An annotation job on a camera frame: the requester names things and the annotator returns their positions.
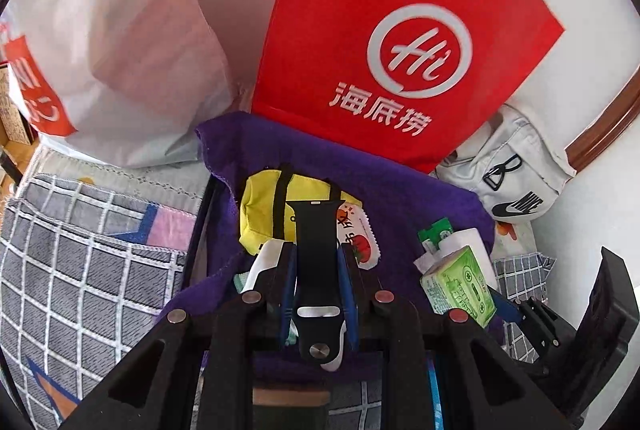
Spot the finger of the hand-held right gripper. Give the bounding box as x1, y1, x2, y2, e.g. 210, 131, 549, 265
487, 287, 566, 361

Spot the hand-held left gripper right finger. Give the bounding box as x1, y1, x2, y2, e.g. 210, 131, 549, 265
336, 246, 576, 430

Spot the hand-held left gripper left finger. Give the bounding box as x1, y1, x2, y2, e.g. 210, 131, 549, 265
60, 242, 298, 430

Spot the black watch strap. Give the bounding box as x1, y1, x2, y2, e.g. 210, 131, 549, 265
287, 199, 348, 363

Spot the green tissue pack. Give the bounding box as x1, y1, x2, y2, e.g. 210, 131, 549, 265
420, 245, 498, 328

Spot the white tissue packet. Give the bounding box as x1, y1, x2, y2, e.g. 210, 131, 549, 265
414, 229, 496, 281

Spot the white red-print snack packet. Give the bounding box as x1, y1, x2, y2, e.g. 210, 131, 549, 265
335, 202, 383, 271

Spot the yellow black-striped pouch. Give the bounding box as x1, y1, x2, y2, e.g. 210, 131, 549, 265
239, 165, 363, 255

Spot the green wet wipe packet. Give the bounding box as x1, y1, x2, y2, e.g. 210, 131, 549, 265
417, 219, 456, 255

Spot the blue tissue pack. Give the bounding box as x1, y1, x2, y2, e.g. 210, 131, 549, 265
425, 357, 443, 430

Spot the purple fuzzy cloth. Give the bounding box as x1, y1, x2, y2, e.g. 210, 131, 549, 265
195, 111, 506, 386

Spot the grey sling bag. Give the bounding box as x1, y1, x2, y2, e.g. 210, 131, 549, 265
435, 104, 576, 223

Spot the red paper bag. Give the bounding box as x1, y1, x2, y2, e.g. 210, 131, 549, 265
250, 0, 566, 175

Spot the white plastic bag red label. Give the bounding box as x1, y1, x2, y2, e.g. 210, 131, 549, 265
0, 0, 236, 168

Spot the brown wooden frame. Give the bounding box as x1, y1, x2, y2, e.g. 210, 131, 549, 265
567, 80, 640, 173

